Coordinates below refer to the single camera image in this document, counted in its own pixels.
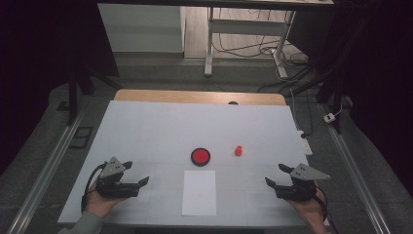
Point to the black table grommet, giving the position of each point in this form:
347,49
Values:
233,103

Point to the white plug adapter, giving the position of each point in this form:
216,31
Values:
329,118

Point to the white desk frame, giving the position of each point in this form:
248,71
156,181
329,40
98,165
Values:
246,27

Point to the person's right hand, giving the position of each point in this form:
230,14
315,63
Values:
308,209

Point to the white paper sheet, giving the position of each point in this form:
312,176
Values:
199,195

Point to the metal floor rail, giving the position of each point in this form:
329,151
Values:
45,169
354,169

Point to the white power strip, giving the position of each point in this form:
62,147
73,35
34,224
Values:
306,144

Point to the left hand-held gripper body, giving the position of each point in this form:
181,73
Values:
112,187

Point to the orange stamp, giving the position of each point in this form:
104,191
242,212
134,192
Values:
238,150

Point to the person's left hand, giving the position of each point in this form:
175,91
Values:
100,204

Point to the dark curtain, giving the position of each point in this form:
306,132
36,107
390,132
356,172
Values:
29,65
386,81

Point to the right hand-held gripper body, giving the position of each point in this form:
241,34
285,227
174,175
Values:
300,188

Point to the black stand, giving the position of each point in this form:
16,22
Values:
328,87
73,97

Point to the red round dish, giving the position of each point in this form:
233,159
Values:
200,156

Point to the light grey board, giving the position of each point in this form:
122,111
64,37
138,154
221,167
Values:
139,29

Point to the large white table mat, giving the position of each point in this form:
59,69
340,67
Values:
195,126

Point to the black floor plate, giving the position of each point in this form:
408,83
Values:
82,137

